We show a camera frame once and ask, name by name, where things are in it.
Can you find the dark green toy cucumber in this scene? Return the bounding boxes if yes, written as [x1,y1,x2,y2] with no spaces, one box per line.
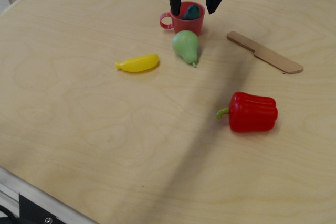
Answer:
[180,4,201,20]

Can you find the red plastic cup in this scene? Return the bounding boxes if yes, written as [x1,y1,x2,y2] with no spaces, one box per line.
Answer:
[160,1,205,35]

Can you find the green toy pear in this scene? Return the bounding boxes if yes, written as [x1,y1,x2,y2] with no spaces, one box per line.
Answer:
[172,30,198,68]

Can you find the wooden toy knife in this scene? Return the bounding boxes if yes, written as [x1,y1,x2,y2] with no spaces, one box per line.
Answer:
[227,31,303,74]

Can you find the yellow toy banana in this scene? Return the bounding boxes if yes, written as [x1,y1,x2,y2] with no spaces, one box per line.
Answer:
[115,54,159,72]

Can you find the red toy bell pepper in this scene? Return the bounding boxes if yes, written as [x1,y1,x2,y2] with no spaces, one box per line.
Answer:
[216,92,278,132]

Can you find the aluminium table frame rail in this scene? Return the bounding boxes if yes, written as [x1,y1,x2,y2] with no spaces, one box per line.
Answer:
[1,168,95,223]

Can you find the black corner bracket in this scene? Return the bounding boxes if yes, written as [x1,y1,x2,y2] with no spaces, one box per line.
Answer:
[19,194,64,224]

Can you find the black braided cable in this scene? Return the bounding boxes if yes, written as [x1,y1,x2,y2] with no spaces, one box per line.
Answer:
[0,204,19,224]

